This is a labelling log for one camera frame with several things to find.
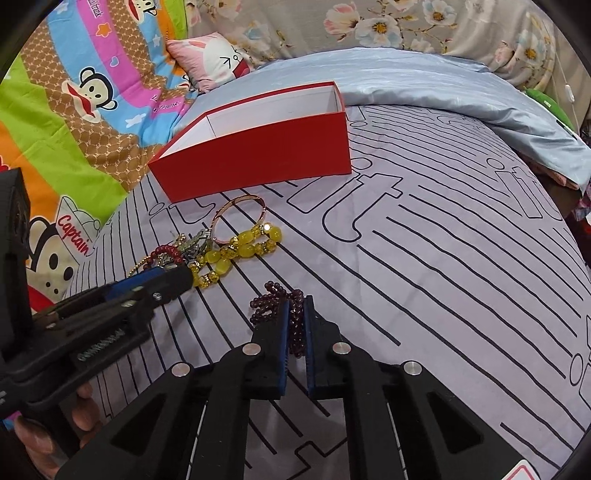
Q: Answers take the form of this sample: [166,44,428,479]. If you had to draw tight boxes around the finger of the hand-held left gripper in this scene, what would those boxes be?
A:
[46,295,158,342]
[34,264,194,324]

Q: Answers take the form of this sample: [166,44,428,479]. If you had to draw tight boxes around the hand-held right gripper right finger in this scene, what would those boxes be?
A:
[302,295,532,480]

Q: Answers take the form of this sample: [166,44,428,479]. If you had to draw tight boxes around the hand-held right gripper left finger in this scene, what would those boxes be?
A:
[55,298,291,480]

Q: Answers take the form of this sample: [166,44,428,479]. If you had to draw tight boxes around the thin gold bead chain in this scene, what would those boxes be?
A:
[124,258,153,278]

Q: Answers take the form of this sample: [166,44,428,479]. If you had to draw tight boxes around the dark purple bead bracelet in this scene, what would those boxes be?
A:
[249,281,309,358]

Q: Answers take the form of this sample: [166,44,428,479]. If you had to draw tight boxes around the red bead bracelet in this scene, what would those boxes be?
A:
[147,244,185,271]

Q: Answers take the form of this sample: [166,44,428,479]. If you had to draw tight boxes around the yellow bead bracelet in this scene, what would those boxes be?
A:
[188,224,283,291]

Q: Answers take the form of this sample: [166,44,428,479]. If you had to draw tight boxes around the rose gold bangle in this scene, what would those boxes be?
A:
[211,196,267,245]

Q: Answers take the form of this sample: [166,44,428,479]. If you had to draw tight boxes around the red cardboard box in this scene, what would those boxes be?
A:
[147,81,352,204]

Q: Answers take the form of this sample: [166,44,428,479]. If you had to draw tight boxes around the person's left hand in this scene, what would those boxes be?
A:
[13,383,104,478]

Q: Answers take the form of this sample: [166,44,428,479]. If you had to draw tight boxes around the cartoon monkey blanket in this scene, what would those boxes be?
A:
[0,0,204,324]

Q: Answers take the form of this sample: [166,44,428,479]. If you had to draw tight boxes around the pink rabbit pillow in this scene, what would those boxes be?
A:
[166,37,254,93]

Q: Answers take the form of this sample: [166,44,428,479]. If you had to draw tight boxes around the light blue quilt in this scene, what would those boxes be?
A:
[198,46,591,185]

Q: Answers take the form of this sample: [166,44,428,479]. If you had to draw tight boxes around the grey floral pillow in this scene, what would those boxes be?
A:
[185,0,573,93]

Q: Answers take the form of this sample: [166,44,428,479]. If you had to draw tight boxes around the green plush item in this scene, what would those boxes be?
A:
[524,87,573,125]

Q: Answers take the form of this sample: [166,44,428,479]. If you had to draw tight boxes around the white cable with switch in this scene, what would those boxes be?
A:
[551,37,583,134]

